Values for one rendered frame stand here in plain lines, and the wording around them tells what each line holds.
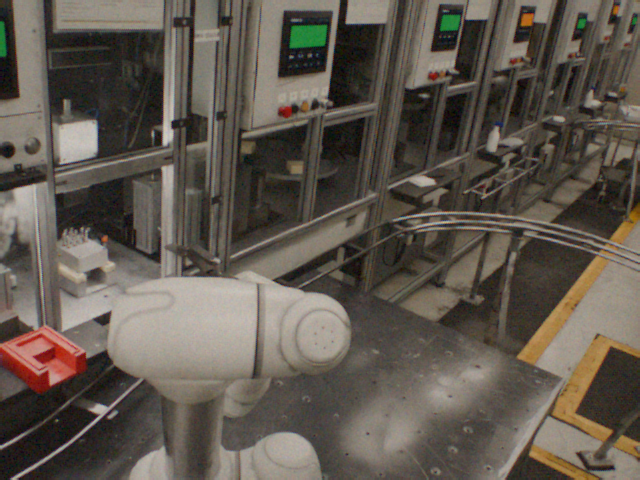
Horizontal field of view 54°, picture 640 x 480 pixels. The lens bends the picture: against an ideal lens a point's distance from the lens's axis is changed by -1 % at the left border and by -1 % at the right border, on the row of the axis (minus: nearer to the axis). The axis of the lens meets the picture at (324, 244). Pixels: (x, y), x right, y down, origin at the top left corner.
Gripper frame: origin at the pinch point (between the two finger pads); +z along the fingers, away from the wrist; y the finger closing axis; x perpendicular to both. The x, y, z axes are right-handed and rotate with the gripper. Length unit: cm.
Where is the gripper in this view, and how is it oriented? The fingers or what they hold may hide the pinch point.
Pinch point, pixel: (175, 264)
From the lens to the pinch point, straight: 163.1
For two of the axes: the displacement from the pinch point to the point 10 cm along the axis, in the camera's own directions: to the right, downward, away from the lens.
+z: -8.1, -3.3, 4.8
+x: -5.7, 2.8, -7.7
